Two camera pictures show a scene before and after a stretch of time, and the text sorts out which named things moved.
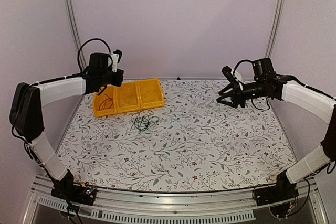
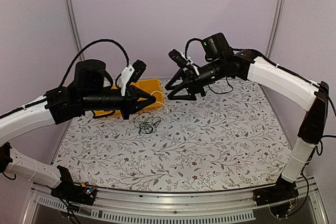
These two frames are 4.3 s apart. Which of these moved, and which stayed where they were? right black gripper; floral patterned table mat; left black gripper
Moved: left black gripper; right black gripper
Stayed: floral patterned table mat
